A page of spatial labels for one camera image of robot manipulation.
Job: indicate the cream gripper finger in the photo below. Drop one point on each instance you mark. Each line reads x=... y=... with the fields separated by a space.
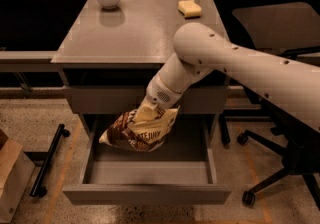
x=147 y=111

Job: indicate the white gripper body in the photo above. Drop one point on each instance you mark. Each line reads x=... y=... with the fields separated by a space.
x=157 y=94

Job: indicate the brown chip bag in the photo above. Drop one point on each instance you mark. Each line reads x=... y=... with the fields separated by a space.
x=146 y=136

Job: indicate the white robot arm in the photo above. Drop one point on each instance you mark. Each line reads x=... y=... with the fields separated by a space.
x=198 y=50

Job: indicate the open grey middle drawer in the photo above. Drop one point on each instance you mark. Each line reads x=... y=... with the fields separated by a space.
x=181 y=172

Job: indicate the grey drawer cabinet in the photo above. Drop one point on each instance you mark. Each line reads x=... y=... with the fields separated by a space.
x=124 y=46

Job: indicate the closed grey top drawer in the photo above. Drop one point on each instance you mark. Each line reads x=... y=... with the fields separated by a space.
x=117 y=100

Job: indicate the yellow sponge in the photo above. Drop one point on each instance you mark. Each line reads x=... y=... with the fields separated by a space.
x=189 y=8

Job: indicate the grey long workbench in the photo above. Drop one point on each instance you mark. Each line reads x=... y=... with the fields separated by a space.
x=40 y=61

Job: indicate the black wheeled table leg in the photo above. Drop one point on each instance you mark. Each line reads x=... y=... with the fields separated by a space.
x=45 y=158

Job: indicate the brown cardboard box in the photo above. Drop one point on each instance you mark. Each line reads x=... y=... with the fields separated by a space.
x=15 y=171

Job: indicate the black office chair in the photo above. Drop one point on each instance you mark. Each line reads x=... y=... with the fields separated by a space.
x=286 y=30

